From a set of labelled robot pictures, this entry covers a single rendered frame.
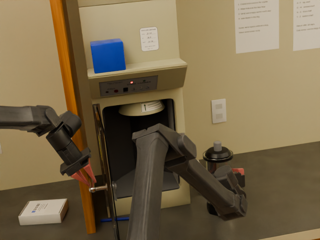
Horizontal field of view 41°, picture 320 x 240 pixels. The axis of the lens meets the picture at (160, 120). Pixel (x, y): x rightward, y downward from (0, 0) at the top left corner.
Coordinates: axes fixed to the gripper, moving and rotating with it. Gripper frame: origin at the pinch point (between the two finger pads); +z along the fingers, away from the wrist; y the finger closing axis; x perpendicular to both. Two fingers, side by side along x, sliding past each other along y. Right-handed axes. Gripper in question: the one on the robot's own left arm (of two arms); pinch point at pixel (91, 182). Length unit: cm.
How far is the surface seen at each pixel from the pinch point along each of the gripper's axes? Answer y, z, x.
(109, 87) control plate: -20.1, -18.5, -14.8
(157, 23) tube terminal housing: -45, -27, -21
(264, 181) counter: -51, 53, -29
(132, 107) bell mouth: -22.6, -5.5, -25.0
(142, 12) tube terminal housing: -43, -32, -21
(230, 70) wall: -69, 16, -63
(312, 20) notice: -114, 17, -62
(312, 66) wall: -105, 37, -63
